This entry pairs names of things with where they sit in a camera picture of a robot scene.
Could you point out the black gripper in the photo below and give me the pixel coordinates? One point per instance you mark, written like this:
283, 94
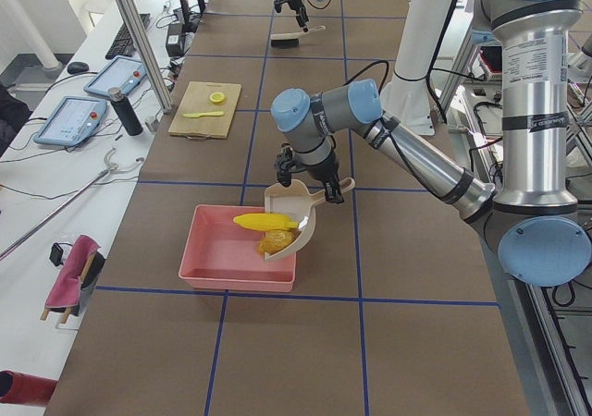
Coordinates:
324, 171
293, 1

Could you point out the beige hand brush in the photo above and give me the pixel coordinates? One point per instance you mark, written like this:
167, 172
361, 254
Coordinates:
292, 39

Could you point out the beige plastic dustpan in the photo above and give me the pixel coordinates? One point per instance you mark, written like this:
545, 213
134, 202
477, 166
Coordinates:
299, 204

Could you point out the yellow toy corn cob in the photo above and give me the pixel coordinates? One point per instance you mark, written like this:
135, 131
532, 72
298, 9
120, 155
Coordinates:
265, 222

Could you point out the brown toy potato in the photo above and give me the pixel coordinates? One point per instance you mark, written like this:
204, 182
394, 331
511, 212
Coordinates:
274, 241

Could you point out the pink plastic bin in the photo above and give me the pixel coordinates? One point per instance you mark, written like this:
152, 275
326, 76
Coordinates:
222, 255

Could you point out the yellow toy lemon slice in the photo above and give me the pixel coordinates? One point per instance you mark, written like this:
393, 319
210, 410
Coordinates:
217, 97

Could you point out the yellow plastic knife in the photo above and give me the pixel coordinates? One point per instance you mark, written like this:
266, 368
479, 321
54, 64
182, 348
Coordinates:
204, 114

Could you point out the bamboo cutting board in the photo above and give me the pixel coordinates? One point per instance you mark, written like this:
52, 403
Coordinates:
196, 99

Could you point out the black keyboard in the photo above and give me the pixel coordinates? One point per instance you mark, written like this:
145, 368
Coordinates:
122, 44

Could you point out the blue teach pendant tablet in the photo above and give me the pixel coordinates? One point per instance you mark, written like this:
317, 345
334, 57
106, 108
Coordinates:
122, 72

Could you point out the black water bottle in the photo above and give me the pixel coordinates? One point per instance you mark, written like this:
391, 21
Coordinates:
125, 111

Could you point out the black computer mouse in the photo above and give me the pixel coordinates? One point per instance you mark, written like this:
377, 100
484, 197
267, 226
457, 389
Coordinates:
77, 67

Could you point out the pink cloth on stand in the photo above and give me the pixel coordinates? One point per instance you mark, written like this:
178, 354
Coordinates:
76, 280

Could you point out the red cylinder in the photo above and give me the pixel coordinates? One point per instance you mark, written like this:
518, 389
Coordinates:
26, 389

